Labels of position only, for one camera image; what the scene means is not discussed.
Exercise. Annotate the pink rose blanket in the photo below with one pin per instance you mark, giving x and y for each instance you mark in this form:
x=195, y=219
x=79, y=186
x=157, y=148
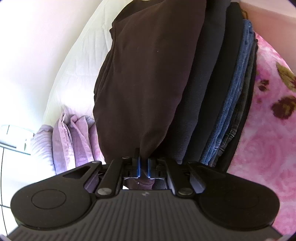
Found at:
x=266, y=139

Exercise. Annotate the white pillow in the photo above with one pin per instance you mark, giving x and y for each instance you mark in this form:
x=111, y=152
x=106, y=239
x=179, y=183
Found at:
x=81, y=69

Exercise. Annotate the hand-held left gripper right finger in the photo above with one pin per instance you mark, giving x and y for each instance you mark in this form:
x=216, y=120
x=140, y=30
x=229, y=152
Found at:
x=149, y=169

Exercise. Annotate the dark grey folded jeans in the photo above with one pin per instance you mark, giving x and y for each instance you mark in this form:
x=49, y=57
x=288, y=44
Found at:
x=247, y=97

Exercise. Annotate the blue folded jeans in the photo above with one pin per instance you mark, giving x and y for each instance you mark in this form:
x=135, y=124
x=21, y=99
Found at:
x=235, y=92

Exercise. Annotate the white cabinet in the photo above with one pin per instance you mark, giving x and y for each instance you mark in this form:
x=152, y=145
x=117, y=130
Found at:
x=13, y=139

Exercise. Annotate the dark brown sweater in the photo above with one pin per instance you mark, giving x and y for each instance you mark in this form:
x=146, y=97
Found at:
x=143, y=81

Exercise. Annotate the black folded garment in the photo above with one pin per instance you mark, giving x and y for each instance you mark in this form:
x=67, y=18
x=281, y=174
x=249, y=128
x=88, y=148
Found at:
x=203, y=81
x=227, y=69

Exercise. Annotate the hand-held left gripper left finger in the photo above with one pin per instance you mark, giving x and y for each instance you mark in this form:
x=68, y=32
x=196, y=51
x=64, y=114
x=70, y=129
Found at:
x=138, y=166

